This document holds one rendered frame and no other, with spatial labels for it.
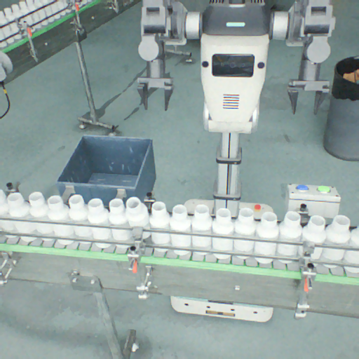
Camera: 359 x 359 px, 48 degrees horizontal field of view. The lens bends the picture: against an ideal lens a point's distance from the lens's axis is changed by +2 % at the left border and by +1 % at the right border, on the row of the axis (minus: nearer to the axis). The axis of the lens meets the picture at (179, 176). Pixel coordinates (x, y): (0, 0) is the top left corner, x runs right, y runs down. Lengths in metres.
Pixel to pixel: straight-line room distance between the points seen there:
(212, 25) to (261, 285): 0.87
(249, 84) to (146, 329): 1.35
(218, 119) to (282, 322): 1.16
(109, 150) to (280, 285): 0.96
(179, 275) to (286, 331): 1.10
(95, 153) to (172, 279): 0.80
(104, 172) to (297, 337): 1.25
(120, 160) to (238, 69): 0.69
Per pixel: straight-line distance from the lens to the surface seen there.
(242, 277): 1.18
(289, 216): 1.09
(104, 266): 1.26
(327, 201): 1.22
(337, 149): 3.17
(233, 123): 1.56
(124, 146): 1.75
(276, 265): 1.17
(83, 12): 3.11
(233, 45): 1.41
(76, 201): 1.18
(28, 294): 2.48
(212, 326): 2.19
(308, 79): 1.22
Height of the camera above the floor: 1.93
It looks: 41 degrees down
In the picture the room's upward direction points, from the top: 4 degrees counter-clockwise
